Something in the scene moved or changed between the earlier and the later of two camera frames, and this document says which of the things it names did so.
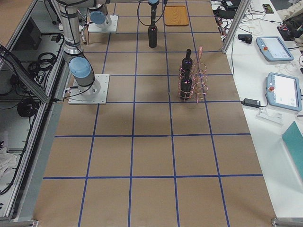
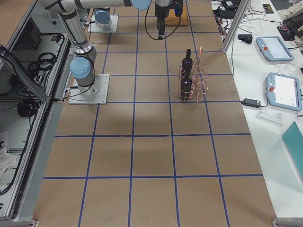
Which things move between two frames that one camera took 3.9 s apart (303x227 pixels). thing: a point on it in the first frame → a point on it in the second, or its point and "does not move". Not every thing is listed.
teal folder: x=293 y=137 does not move
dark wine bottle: x=187 y=63 does not move
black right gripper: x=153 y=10 → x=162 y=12
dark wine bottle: x=186 y=86 does not move
